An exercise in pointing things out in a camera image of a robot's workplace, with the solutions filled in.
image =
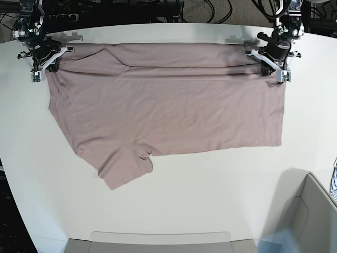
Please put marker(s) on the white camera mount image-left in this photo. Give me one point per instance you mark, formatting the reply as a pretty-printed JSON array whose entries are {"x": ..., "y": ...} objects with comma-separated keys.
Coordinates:
[{"x": 38, "y": 72}]

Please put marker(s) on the grey bin bottom edge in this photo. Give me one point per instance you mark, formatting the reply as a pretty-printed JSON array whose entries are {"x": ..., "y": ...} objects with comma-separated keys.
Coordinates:
[{"x": 136, "y": 242}]

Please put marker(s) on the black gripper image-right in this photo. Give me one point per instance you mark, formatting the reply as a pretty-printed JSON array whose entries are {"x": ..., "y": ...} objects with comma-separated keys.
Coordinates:
[{"x": 277, "y": 49}]

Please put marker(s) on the blue striped cloth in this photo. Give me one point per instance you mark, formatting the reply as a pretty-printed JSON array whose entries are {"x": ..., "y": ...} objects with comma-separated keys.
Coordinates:
[{"x": 333, "y": 183}]

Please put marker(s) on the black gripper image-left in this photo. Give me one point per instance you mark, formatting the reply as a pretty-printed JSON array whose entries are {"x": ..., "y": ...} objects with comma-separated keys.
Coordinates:
[{"x": 41, "y": 51}]

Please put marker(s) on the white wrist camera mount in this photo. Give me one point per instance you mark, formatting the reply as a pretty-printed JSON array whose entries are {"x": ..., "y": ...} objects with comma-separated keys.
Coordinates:
[{"x": 280, "y": 68}]

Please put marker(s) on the mauve pink T-shirt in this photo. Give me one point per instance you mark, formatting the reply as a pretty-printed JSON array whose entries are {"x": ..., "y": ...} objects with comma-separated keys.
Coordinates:
[{"x": 120, "y": 104}]

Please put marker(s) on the grey cardboard box right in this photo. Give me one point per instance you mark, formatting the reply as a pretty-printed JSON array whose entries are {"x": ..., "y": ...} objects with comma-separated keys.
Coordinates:
[{"x": 312, "y": 216}]

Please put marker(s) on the blue translucent sheet corner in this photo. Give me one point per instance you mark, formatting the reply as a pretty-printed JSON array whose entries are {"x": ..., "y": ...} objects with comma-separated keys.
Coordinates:
[{"x": 283, "y": 241}]

